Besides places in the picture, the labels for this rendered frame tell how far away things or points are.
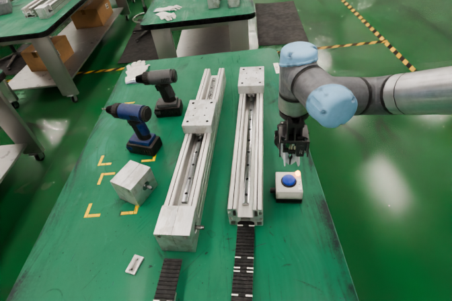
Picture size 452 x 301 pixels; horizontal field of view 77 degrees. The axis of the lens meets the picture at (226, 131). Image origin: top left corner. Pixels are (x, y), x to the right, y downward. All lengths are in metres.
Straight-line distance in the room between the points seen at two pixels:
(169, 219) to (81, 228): 0.33
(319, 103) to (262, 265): 0.50
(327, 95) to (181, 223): 0.52
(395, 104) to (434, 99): 0.07
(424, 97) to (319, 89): 0.16
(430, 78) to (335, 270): 0.53
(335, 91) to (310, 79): 0.06
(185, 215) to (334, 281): 0.42
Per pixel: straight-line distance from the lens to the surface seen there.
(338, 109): 0.52
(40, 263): 1.07
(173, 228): 0.82
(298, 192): 0.90
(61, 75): 3.17
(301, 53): 0.59
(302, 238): 0.89
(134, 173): 0.99
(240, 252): 0.85
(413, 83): 0.55
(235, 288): 0.80
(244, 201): 0.88
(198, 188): 0.89
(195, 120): 1.06
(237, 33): 2.49
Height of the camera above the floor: 1.56
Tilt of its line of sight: 41 degrees down
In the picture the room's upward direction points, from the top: 8 degrees counter-clockwise
